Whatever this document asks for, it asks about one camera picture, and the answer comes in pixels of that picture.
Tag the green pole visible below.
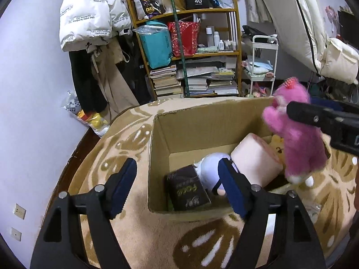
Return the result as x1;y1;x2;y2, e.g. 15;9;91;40
165;0;191;98

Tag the black monitor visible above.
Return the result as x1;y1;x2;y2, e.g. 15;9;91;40
337;10;359;44

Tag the cardboard box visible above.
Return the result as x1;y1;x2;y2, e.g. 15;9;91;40
148;96;289;222

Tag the black tissue packet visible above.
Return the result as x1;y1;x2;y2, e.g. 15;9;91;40
164;165;211;211

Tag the plastic bag of toys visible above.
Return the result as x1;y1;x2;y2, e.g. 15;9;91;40
60;90;110;138

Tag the pink plush toy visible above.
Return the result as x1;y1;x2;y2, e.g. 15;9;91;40
262;76;328;185

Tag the wooden shelf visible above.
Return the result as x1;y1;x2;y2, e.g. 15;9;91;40
125;0;242;98

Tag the dark wooden bed frame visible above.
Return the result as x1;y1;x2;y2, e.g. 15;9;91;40
42;129;105;225

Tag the pile of books and papers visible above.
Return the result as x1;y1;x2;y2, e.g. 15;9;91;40
176;60;239;97

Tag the white and purple plush toy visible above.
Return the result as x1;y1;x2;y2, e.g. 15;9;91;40
193;153;239;197

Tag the white puffer jacket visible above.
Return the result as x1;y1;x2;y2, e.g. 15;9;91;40
59;0;132;52

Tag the yellow plush dog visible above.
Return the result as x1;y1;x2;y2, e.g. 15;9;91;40
269;134;285;160

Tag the white trolley cart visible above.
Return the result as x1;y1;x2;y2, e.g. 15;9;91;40
242;35;279;98

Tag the pink square cushion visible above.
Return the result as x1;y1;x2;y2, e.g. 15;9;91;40
230;133;284;188

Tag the pink fan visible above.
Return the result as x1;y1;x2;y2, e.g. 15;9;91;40
325;6;338;37

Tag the red patterned bag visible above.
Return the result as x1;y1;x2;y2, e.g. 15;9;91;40
167;20;201;57

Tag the teal bag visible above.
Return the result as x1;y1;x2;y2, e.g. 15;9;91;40
135;21;173;69

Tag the black item on trolley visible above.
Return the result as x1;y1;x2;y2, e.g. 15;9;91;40
242;25;270;38

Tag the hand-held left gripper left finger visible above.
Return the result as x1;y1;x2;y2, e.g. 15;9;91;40
29;158;138;269

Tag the group of cosmetic bottles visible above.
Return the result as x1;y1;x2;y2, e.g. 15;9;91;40
206;26;237;52

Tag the stack of books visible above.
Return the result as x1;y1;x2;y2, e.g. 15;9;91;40
149;65;183;96

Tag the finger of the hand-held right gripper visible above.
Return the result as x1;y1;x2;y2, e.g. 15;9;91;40
286;101;346;132
310;97;351;112

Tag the black hanging bag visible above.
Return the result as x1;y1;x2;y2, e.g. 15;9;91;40
120;29;158;104

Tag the beige hanging coat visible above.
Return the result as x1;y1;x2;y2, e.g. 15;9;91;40
87;38;139;114

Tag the blue and white cloth pack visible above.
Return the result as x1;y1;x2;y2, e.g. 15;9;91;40
243;59;274;76

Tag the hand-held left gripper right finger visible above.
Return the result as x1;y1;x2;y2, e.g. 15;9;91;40
217;158;327;269

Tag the black hanging coat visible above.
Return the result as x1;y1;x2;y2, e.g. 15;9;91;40
69;48;108;113

